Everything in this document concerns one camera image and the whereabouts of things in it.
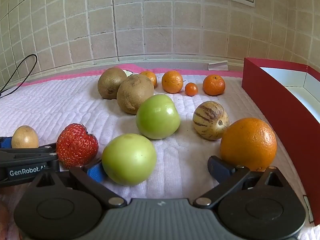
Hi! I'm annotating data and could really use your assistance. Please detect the green tomato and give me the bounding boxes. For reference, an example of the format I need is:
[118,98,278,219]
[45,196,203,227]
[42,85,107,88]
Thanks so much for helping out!
[101,134,157,186]
[136,94,181,140]

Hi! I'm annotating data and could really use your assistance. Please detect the black cable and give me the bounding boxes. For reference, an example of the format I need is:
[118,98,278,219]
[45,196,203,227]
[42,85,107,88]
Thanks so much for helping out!
[0,54,38,98]

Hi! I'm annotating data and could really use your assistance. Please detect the red strawberry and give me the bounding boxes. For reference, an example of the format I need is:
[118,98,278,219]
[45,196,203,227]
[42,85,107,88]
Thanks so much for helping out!
[56,123,99,168]

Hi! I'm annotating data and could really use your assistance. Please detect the striped pepino melon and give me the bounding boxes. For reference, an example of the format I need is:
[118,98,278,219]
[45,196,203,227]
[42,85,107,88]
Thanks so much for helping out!
[192,101,230,140]

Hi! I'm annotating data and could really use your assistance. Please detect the white paper scrap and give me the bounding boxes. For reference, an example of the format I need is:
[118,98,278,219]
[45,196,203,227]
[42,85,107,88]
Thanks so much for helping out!
[207,60,228,71]

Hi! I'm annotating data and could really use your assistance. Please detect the white towel with pink edge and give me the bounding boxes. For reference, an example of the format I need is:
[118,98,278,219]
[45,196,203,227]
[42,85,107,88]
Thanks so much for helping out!
[0,64,320,240]

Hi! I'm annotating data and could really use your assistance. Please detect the red cardboard box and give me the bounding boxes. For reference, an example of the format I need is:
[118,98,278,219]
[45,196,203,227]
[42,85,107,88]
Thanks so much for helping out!
[241,57,320,227]

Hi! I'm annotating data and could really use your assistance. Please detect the small golden kiwi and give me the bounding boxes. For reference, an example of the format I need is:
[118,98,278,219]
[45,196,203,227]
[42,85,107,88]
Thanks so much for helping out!
[11,125,39,149]

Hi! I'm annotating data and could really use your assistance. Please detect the orange mandarin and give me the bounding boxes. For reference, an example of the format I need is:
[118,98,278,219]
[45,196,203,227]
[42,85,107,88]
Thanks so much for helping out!
[161,70,184,94]
[139,71,158,88]
[202,74,226,96]

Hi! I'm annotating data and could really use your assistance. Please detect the large brown kiwi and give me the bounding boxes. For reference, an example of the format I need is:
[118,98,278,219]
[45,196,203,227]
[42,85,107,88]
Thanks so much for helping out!
[117,74,155,115]
[97,67,128,100]

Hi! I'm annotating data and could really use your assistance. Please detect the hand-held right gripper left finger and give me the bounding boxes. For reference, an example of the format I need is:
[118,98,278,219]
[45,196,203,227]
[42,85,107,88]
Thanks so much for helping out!
[34,159,127,208]

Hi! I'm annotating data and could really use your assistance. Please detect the tiny orange kumquat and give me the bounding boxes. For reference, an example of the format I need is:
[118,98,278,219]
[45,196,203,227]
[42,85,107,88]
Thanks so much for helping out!
[185,82,198,96]

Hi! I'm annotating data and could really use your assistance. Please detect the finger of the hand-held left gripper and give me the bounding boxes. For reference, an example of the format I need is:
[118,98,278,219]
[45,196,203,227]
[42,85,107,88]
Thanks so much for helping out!
[0,143,58,164]
[0,136,12,149]

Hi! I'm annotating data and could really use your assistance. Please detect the large orange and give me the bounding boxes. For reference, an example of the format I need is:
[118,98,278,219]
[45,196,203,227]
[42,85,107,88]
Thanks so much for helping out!
[220,117,277,172]

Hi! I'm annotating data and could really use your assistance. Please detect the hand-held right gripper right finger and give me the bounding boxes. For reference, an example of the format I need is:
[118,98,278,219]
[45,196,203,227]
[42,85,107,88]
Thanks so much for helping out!
[193,156,288,208]

